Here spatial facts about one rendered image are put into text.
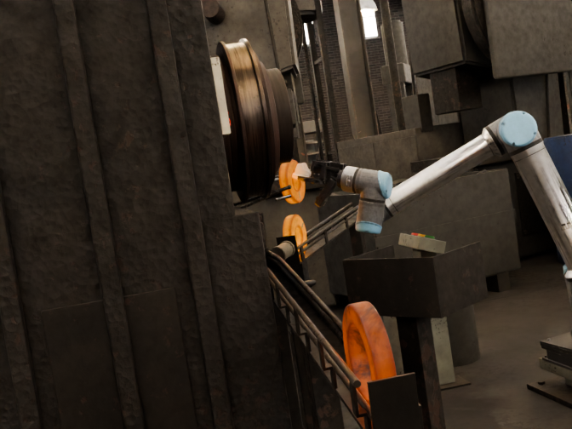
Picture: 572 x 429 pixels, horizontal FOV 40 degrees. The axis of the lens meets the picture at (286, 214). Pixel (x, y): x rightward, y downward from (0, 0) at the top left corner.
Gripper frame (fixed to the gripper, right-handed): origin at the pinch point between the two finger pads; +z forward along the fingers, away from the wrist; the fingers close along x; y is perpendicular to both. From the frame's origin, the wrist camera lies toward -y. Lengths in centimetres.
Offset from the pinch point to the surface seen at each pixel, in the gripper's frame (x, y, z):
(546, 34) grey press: -334, 80, -43
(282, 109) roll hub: 58, 27, -20
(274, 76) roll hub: 54, 36, -14
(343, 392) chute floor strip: 133, -17, -71
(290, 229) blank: 6.8, -18.0, -4.5
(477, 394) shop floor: -30, -76, -72
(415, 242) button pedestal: -35, -23, -40
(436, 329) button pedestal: -40, -58, -51
